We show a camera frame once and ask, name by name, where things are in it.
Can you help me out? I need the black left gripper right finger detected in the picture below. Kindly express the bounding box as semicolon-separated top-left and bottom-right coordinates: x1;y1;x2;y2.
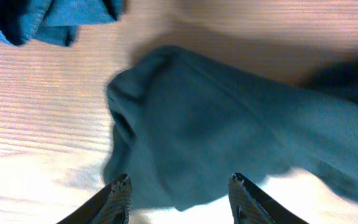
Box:
228;172;308;224

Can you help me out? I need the folded navy blue garment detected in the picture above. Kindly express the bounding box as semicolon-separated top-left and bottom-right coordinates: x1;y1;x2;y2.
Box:
0;0;126;47

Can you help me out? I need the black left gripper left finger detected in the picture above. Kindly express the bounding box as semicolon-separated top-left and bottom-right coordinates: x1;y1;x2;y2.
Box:
57;174;132;224

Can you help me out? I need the black polo shirt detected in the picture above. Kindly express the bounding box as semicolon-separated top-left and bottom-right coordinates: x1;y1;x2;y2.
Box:
102;46;358;210

